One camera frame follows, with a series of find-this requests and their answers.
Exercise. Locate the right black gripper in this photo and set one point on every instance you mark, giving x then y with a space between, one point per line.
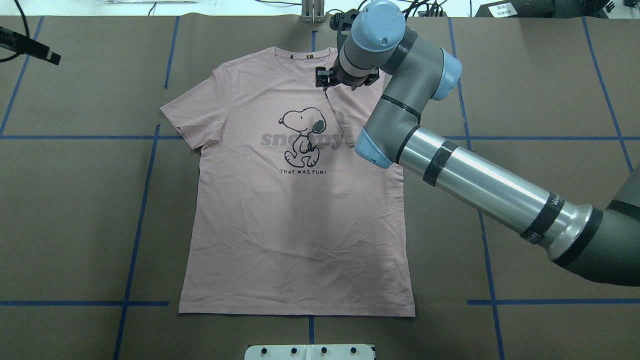
343 79

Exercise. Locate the pink Snoopy t-shirt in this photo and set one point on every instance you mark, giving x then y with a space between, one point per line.
289 219

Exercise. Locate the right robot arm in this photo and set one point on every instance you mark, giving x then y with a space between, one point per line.
600 245

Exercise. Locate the black box with label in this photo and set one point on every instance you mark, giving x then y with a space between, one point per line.
557 9

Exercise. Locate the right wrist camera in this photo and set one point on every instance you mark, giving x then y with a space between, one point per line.
341 23

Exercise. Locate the aluminium frame post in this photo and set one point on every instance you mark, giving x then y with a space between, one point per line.
312 11

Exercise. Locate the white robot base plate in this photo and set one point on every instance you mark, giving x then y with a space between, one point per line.
357 351

